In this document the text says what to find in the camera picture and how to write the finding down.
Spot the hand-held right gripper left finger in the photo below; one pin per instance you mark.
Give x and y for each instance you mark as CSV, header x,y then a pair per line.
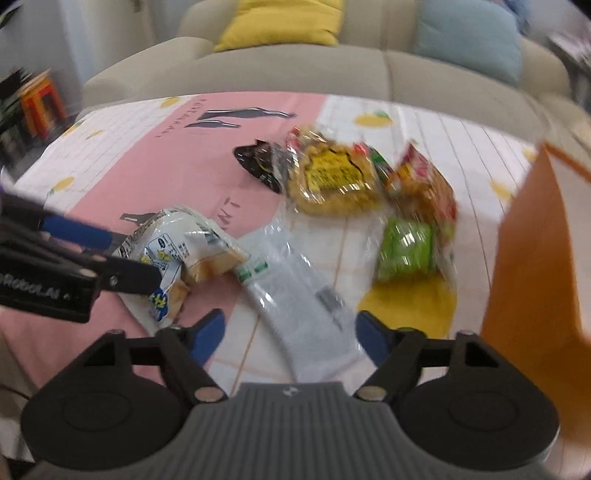
x,y
210,336

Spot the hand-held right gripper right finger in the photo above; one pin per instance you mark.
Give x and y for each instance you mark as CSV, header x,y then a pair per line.
x,y
368,333

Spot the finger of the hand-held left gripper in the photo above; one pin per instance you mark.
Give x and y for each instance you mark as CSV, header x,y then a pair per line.
x,y
78,233
131,278

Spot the white bread packet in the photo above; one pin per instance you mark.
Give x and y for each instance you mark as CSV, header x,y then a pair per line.
x,y
203,249

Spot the clear packet of white socks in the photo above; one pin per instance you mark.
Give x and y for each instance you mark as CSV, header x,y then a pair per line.
x,y
295,295

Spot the red yellow snack packet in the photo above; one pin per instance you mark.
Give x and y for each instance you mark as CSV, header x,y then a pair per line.
x,y
420,184

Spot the orange box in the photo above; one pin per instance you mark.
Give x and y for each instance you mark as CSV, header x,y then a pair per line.
x,y
535,277

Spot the green snack packet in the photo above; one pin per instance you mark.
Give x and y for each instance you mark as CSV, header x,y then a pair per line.
x,y
406,249

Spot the pink lemon print tablecloth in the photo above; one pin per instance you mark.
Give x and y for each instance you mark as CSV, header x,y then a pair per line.
x,y
161,161

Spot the dark shelf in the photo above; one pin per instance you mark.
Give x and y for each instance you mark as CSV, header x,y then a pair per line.
x,y
11,138

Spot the orange stool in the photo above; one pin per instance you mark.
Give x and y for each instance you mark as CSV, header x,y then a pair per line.
x,y
41,99

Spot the yellow noodle snack packet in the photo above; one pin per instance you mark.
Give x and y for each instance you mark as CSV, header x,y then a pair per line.
x,y
330,180

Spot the black snack packet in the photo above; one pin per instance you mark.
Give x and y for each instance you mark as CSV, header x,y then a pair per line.
x,y
254,161

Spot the beige sofa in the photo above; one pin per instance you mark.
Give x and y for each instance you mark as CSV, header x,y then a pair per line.
x,y
295,74

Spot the yellow cushion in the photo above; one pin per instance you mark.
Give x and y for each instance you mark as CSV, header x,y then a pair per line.
x,y
277,23

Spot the light blue cushion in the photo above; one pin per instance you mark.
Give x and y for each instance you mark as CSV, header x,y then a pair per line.
x,y
466,37

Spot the grey desk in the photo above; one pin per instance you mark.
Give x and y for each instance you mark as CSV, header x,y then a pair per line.
x,y
572,50

